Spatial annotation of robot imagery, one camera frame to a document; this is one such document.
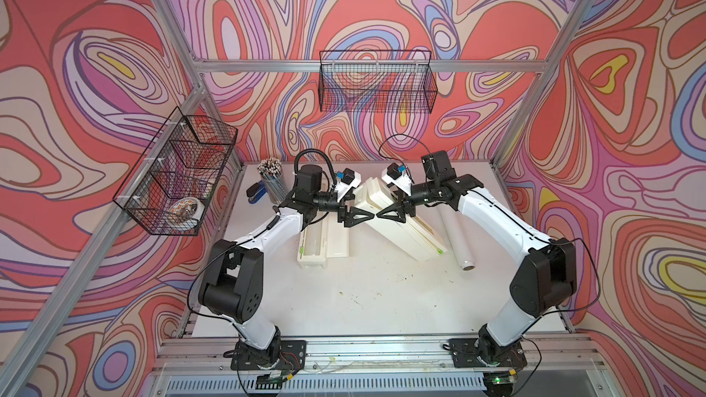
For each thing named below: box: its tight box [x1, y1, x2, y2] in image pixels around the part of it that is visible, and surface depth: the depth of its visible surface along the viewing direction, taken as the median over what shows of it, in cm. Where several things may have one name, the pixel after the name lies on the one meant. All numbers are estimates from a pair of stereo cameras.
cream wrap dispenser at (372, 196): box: [354, 177, 448, 262], surface depth 78 cm
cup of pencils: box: [256, 157, 289, 205], surface depth 96 cm
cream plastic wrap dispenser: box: [296, 211, 350, 270], surface depth 88 cm
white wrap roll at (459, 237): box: [438, 204, 476, 272], surface depth 93 cm
